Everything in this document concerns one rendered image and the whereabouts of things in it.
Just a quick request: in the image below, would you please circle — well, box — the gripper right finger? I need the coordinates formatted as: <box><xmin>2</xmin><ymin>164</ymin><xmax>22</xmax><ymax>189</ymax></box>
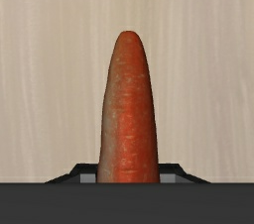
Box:
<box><xmin>157</xmin><ymin>163</ymin><xmax>210</xmax><ymax>184</ymax></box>

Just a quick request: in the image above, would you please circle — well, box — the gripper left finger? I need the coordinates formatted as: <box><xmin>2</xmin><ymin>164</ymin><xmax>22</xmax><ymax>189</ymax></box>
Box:
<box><xmin>45</xmin><ymin>163</ymin><xmax>100</xmax><ymax>184</ymax></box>

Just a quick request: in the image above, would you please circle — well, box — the orange carrot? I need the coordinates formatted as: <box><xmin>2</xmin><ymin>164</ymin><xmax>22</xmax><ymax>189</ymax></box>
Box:
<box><xmin>96</xmin><ymin>30</ymin><xmax>161</xmax><ymax>184</ymax></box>

